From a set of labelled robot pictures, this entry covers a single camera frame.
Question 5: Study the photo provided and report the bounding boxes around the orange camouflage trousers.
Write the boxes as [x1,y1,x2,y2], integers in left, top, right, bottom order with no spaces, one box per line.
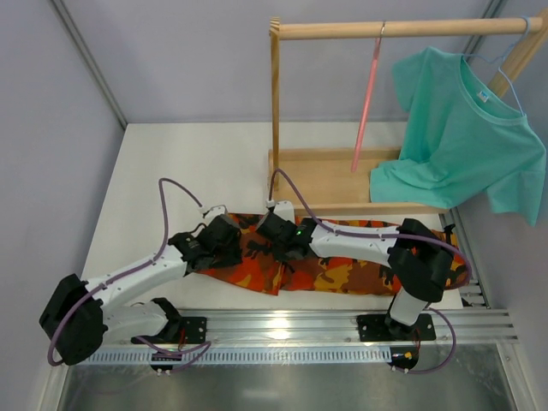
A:
[199,211,468,297]

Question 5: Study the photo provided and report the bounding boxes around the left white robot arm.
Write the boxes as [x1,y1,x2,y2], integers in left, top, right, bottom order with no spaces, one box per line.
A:
[39,214,242,366]

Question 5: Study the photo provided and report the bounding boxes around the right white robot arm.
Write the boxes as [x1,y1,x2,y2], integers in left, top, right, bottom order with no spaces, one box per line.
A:
[256,211,456,340]

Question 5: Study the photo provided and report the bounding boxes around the pink plastic hanger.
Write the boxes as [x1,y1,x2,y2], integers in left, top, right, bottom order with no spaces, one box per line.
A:
[350,38,382,173]

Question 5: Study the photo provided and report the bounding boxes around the wooden clothes rack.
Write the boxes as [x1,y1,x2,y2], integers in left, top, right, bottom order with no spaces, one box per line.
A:
[269,9,547,216]

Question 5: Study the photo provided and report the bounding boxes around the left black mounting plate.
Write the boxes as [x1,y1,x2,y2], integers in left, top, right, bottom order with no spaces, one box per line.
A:
[177,316,207,345]

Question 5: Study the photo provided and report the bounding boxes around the black mounting plate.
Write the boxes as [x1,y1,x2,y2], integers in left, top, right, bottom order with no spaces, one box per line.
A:
[177,316,207,345]
[356,313,437,343]

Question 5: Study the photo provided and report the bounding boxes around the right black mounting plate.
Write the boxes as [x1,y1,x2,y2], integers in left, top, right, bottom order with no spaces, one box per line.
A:
[356,313,437,343]

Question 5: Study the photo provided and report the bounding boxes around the teal t-shirt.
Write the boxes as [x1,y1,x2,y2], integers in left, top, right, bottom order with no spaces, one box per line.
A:
[369,47,546,225]

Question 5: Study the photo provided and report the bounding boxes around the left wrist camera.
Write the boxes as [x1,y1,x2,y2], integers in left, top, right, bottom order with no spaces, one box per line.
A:
[200,205,228,219]

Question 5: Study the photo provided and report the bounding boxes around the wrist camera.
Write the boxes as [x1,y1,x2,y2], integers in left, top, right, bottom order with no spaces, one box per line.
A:
[200,205,228,219]
[265,200,295,223]

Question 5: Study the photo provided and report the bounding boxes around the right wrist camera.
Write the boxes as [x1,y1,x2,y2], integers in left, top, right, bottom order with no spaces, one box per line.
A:
[265,200,295,223]

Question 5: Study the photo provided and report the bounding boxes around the slotted cable duct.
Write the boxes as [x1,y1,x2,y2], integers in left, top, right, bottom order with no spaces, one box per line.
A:
[83,345,391,366]

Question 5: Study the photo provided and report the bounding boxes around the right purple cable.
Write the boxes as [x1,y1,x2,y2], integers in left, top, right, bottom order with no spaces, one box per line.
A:
[267,168,473,374]

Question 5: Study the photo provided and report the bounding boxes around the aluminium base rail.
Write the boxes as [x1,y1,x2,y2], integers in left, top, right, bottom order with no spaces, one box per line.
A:
[182,308,518,345]

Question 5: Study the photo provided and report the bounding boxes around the light blue wire hanger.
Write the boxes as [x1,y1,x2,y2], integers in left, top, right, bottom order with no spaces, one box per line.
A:
[461,15,531,116]

